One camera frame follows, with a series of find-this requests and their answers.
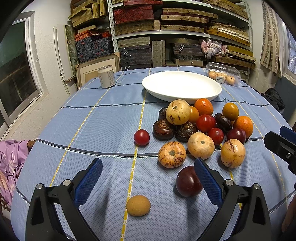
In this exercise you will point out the dark brown mangosteen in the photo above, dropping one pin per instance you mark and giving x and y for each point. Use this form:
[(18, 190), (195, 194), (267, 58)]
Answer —
[(162, 130), (183, 132)]

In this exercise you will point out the window with frame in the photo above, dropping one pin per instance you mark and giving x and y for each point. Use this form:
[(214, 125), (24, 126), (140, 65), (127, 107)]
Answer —
[(22, 81)]

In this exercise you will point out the blue checked tablecloth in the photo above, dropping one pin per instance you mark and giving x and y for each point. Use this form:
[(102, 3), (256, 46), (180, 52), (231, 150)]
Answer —
[(101, 123)]

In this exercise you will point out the red cherry tomato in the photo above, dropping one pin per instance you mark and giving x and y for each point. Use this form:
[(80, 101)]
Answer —
[(141, 137)]

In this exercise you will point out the pink crumpled cloth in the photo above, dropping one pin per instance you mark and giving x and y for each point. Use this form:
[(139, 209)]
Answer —
[(213, 48)]

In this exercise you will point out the dark red plum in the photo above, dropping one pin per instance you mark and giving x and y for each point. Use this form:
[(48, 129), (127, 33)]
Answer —
[(188, 183)]

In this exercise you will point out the pepino melon top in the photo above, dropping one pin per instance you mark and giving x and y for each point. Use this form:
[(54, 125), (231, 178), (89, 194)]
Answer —
[(178, 112)]

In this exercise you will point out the clear plastic fruit box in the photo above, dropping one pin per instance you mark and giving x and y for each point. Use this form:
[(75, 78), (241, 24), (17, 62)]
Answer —
[(223, 74)]

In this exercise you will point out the striped pepino melon front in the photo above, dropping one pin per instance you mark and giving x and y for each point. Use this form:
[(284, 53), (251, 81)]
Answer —
[(172, 155)]

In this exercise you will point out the orange mandarin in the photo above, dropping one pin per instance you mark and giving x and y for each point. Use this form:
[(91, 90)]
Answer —
[(244, 123), (204, 106)]

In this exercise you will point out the white oval plate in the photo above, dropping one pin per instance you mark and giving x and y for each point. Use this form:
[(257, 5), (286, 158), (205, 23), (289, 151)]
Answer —
[(172, 85)]

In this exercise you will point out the hanging patterned curtain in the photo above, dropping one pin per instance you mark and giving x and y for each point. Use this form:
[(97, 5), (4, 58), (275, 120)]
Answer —
[(270, 54)]

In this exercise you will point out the pale pepino melon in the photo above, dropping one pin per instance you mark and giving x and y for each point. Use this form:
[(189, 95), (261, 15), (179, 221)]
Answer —
[(200, 145)]

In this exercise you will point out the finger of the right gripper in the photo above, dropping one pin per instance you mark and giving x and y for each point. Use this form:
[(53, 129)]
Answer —
[(287, 133), (282, 148)]

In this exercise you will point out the framed picture cardboard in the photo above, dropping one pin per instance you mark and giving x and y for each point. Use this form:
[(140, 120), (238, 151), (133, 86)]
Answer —
[(89, 70)]

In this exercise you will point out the metal storage shelf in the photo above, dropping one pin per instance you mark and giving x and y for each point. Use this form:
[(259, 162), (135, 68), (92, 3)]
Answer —
[(170, 33)]

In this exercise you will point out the red tomato small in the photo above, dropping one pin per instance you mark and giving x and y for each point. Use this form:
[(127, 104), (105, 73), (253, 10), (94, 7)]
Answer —
[(216, 135)]

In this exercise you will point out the purple cloth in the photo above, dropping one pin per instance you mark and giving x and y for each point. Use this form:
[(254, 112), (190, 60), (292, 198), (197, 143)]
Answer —
[(13, 156)]

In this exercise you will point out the dark mangosteen back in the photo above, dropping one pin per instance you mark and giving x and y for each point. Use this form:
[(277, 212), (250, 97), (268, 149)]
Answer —
[(162, 113)]

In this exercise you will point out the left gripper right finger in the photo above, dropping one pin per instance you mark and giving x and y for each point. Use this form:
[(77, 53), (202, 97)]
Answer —
[(253, 222)]

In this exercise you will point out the small tan round fruit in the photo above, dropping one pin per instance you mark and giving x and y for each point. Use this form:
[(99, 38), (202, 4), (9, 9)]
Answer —
[(138, 205)]

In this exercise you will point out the yellow-orange persimmon tomato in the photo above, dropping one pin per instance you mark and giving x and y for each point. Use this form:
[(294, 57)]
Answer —
[(230, 111)]

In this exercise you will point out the small orange tomato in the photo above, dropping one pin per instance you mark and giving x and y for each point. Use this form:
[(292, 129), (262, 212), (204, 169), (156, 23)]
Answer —
[(194, 115)]

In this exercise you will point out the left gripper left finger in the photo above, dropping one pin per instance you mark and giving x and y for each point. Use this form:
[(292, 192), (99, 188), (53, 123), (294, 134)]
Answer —
[(42, 220)]

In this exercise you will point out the black bag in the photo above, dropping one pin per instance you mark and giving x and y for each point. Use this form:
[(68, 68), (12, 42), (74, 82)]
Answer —
[(273, 97)]

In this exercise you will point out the orange mandarin back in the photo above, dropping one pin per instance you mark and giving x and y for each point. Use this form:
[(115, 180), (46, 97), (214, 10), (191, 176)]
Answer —
[(204, 106)]

